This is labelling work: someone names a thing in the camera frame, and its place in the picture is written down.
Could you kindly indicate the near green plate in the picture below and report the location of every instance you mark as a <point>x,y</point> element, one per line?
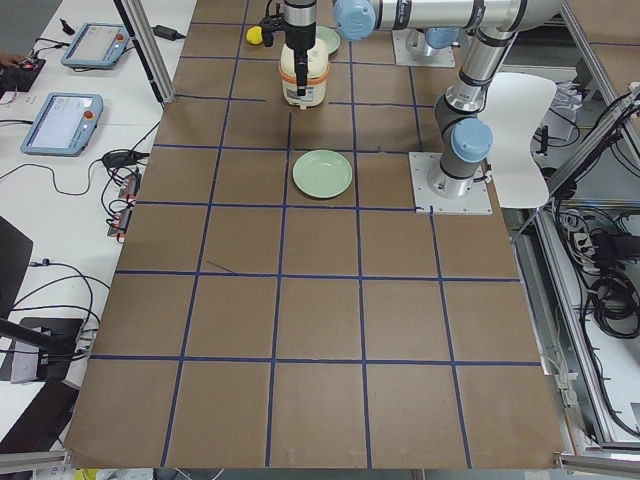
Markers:
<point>322,174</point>

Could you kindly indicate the upper teach pendant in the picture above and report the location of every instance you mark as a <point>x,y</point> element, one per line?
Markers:
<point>96,46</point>

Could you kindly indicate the white chair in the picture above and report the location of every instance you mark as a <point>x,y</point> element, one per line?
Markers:
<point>515,105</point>

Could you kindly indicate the green plate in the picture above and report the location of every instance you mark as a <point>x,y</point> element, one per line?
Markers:
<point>322,174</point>
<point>330,37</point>

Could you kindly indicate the white rice cooker orange handle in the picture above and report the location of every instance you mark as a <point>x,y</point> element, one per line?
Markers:
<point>318,72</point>

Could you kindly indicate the yellow toy pepper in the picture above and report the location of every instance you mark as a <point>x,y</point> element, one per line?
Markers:
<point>254,35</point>

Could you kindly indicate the power strip with plugs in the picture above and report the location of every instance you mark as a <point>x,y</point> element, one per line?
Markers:
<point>119,210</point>

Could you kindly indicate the person hand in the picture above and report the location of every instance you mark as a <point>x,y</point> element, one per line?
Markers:
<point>10,59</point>

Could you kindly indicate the lower teach pendant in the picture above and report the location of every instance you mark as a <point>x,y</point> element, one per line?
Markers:
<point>64,125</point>

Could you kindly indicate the far green plate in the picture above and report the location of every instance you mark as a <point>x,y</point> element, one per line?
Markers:
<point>330,37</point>

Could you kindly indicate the black controller box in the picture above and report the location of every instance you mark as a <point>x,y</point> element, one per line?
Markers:
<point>20,78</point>

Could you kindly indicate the aluminium frame post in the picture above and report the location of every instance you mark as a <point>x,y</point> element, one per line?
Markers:
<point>137,25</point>

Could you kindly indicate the black power adapter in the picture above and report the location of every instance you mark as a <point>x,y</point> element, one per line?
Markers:
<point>167,33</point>

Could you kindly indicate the teach pendant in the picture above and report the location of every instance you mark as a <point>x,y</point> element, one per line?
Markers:
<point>64,125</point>
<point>96,46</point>

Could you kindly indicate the black camera stand base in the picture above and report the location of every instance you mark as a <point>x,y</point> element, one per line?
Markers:
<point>41,348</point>

